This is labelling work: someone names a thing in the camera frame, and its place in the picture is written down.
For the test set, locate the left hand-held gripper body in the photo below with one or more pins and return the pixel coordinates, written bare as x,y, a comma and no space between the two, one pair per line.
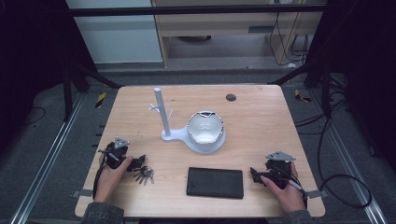
116,154

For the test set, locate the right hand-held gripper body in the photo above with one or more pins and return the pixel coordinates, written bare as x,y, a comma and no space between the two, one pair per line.
278,168

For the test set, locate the bunch of metal keys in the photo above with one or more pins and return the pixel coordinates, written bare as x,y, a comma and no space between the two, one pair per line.
144,174

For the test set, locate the black wallet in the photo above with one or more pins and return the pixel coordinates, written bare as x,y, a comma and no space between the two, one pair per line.
214,183

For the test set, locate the person's left hand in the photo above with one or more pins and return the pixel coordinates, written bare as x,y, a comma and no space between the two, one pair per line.
109,183

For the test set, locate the person's right hand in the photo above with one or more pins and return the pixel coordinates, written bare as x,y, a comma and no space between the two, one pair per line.
291,196

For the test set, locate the white stand with hook pole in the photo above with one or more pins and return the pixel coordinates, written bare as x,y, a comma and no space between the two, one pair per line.
174,134

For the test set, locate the yellow black floor tape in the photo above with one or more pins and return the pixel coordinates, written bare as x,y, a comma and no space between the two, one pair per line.
100,100
301,96

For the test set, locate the white bowl with silver rim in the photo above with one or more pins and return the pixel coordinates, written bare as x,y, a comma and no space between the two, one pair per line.
205,129

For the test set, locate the black metal stand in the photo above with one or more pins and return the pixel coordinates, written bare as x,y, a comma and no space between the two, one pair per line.
325,90
67,93

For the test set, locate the white cabinet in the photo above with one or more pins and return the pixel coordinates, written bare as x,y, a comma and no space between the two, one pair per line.
118,40

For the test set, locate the black curtain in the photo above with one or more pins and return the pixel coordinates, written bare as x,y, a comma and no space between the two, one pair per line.
364,62
31,62

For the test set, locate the light wooden desk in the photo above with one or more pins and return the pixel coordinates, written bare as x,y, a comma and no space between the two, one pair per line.
218,25

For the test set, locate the black horizontal metal bar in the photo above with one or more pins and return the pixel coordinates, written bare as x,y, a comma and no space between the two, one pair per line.
186,11

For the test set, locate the grey metal table bracket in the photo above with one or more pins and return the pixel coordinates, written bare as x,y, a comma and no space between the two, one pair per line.
317,194
82,193

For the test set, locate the aluminium floor rail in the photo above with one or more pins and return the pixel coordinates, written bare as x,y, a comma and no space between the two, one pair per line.
351,161
46,158

